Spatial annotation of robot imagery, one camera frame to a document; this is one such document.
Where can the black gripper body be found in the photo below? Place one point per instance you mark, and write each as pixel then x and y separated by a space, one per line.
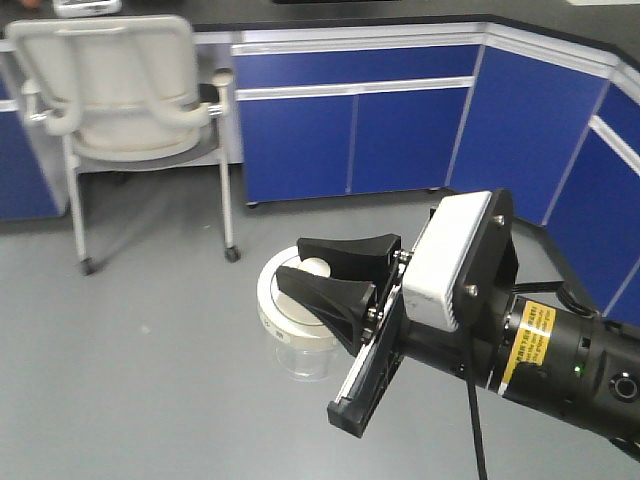
pixel 469 353

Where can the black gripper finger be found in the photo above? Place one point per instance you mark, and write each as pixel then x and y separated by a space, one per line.
pixel 341 305
pixel 367 259

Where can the glass jar with white lid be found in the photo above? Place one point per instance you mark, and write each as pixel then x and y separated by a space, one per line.
pixel 303 348

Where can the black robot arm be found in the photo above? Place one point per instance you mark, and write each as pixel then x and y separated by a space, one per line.
pixel 532 343

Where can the blue lab cabinets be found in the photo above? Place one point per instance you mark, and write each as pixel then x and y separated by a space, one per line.
pixel 320 112

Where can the white office chair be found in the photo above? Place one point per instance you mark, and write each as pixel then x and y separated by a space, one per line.
pixel 123 95

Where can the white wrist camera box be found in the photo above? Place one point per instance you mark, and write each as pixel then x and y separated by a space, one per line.
pixel 450 265

